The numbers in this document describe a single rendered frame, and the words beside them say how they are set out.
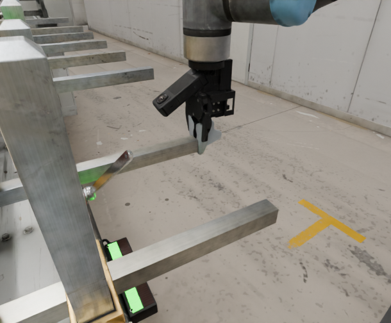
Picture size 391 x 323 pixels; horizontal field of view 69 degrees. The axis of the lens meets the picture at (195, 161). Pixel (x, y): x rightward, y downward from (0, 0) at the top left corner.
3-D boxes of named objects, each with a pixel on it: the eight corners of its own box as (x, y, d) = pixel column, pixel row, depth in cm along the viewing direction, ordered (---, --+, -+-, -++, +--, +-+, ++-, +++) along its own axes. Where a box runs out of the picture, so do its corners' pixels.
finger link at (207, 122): (211, 143, 61) (212, 104, 56) (205, 145, 60) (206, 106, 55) (200, 134, 64) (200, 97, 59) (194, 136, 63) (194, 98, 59)
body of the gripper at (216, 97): (234, 118, 61) (238, 59, 55) (199, 126, 58) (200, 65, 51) (215, 106, 67) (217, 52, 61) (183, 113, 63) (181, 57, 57)
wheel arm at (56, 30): (83, 31, 153) (81, 25, 152) (83, 32, 151) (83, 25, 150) (5, 36, 139) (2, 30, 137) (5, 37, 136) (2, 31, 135)
